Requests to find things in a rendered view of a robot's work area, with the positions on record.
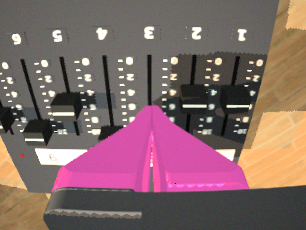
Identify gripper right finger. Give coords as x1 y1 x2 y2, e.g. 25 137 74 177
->
152 105 250 192

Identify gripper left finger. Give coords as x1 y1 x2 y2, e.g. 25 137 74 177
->
52 106 152 192

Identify black lighting desk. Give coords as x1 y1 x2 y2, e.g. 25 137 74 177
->
0 0 279 194

